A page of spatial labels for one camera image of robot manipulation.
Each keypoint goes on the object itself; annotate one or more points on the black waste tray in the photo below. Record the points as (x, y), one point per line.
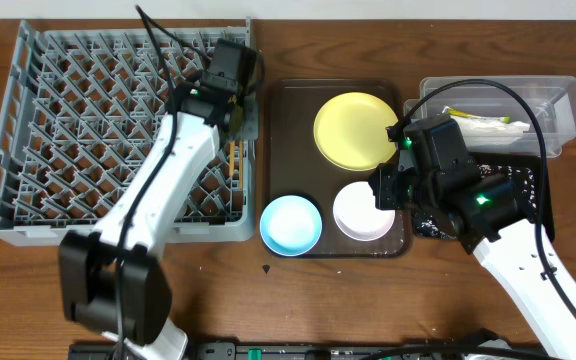
(509, 159)

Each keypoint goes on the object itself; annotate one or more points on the white pink bowl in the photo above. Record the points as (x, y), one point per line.
(356, 215)

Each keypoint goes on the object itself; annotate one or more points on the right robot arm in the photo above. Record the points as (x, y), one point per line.
(489, 216)

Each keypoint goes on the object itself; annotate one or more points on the yellow green snack wrapper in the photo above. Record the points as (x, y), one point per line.
(461, 114)

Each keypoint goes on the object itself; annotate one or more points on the yellow round plate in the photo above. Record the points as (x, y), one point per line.
(350, 130)

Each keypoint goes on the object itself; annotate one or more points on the light blue bowl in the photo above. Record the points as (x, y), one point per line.
(290, 225)

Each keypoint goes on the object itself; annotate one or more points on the clear plastic waste bin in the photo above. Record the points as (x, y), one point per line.
(552, 100)

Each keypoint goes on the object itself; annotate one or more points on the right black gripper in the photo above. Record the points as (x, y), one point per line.
(384, 193)

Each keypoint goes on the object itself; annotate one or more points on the black equipment rail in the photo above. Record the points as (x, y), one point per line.
(462, 348)

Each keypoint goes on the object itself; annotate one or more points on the dark brown serving tray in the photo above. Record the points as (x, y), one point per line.
(294, 165)

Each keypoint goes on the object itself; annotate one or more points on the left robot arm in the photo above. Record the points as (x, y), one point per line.
(111, 279)

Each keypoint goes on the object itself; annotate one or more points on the white napkin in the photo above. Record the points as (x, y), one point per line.
(490, 133)

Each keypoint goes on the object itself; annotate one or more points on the grey plastic dish rack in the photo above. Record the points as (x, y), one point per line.
(80, 112)

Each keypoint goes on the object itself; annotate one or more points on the spilled rice food scraps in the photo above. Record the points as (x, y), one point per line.
(524, 178)

